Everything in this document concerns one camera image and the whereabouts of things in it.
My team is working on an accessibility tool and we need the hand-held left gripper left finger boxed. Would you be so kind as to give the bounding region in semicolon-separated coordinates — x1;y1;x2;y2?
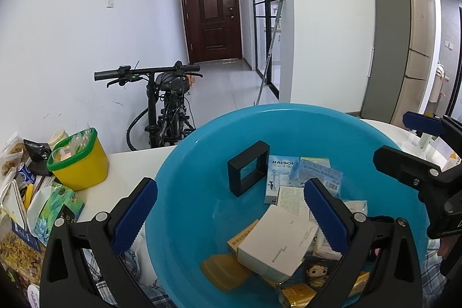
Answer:
39;177;159;308

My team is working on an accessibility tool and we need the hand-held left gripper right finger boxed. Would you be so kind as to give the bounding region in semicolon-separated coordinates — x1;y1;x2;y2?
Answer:
304;177;424;308

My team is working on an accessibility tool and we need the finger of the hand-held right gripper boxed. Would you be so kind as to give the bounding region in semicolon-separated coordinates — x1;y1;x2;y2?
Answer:
373;145;444;201
402;111;462;143

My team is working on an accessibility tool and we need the white box with handwriting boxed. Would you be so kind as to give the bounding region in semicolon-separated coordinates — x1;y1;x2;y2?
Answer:
276;185;311;222

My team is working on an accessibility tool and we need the light blue packet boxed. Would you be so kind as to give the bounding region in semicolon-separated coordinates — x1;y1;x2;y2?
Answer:
290;157;342;198

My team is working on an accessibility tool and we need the small doll figurine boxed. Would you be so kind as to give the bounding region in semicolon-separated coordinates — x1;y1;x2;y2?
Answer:
303;259;331;290

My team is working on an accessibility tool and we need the large white box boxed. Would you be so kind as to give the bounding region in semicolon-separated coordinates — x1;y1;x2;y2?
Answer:
237;204;319;285

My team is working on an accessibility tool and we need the blue plastic basin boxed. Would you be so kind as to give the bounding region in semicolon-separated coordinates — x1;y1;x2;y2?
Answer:
154;103;428;308

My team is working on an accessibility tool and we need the pale blue printed carton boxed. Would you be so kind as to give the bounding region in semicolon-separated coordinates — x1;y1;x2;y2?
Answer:
263;154;300;205

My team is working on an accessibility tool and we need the gold foil packet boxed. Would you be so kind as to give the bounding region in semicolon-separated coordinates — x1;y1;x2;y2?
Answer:
278;283;318;308

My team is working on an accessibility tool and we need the orange box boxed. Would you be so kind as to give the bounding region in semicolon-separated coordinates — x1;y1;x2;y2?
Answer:
227;219;260;254

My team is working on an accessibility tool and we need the black square frame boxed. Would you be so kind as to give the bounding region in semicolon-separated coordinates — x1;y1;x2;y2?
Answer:
227;140;271;198

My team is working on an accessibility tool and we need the amber soap bar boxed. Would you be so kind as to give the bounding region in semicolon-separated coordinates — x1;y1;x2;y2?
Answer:
200;253;253;291

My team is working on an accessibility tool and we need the plaid cloth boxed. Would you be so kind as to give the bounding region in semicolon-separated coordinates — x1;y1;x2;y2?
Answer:
81;247;170;308

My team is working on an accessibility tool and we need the yellow tub with green rim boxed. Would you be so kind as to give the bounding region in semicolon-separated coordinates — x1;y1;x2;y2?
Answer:
47;128;109;191

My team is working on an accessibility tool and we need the green floral bag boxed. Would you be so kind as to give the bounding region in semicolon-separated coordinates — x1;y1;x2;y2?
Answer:
27;182;85;245

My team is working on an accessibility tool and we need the beige refrigerator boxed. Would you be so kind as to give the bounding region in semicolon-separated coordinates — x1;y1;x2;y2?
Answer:
361;0;444;124

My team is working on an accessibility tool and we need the white jar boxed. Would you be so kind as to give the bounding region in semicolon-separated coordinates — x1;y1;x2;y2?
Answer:
49;129;69;150

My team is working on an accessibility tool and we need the black bag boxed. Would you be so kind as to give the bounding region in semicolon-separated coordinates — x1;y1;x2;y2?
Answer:
23;139;53;175

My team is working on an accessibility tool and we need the yellow snack bag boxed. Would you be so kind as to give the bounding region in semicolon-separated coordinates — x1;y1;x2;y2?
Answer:
0;214;46;287

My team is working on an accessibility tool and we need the black bicycle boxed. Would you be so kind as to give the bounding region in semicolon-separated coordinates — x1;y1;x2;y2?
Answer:
94;61;203;152

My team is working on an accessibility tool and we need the cookie bag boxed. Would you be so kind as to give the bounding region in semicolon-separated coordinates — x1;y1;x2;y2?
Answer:
0;133;27;182

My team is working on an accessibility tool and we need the mop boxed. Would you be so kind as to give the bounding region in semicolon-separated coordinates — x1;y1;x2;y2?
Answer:
253;0;286;107

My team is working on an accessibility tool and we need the black framed glass door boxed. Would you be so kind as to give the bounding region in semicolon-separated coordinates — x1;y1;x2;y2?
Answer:
248;0;289;101

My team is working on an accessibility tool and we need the dark brown door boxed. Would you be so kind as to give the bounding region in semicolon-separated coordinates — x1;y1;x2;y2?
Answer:
179;0;243;64

